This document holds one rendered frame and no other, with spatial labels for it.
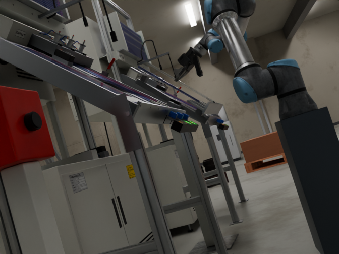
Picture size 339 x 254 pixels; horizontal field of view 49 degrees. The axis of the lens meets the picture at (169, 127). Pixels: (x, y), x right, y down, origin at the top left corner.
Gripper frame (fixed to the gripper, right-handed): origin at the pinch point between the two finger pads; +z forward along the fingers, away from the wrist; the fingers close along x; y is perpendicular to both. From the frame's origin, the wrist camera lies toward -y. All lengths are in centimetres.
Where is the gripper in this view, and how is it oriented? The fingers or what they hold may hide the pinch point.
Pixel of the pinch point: (177, 79)
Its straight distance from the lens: 224.3
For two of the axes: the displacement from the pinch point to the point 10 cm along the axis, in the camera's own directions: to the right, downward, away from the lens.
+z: -6.6, 7.0, 2.5
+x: -3.4, 0.2, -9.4
